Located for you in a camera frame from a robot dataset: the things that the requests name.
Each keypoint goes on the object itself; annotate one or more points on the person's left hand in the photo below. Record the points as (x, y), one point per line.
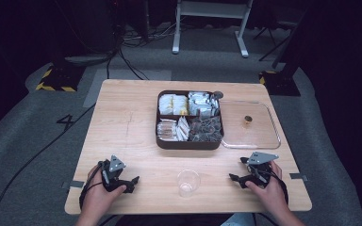
(99, 199)

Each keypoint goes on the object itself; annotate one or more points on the pile of clear packets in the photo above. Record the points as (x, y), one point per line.
(166, 130)

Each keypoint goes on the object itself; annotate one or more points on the grey tape strip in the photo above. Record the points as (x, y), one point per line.
(74, 184)
(298, 176)

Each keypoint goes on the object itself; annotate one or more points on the pile of dark packets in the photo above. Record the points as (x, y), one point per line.
(205, 128)

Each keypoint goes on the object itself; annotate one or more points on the black tripod stand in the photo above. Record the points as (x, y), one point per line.
(273, 37)

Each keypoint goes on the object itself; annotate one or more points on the pile of white yellow packets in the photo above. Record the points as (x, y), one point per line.
(172, 104)

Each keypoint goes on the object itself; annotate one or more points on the person's blue jeans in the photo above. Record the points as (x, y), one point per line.
(238, 220)

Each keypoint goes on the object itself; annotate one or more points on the brown divided box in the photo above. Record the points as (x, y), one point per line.
(188, 145)

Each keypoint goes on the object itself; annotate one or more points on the row of white stick packets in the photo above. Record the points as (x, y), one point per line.
(183, 128)

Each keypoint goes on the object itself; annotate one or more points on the pile of silver packets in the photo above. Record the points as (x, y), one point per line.
(202, 103)

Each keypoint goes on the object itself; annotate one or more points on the white desk frame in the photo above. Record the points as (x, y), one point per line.
(212, 9)

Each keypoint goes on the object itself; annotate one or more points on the grey round cap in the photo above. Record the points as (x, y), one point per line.
(217, 94)

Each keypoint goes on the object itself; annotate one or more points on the clear plastic cup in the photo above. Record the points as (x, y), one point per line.
(188, 183)

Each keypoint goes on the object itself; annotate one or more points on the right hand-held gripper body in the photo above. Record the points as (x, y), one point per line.
(260, 171)

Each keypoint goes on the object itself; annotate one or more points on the black yellow striped base plate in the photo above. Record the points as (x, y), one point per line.
(61, 80)
(279, 83)

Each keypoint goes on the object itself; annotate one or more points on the clear lid with knob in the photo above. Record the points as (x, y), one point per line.
(257, 135)

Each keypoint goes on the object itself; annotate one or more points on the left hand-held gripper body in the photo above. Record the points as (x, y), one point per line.
(111, 175)

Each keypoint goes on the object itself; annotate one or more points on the person's right hand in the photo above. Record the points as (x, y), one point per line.
(271, 196)

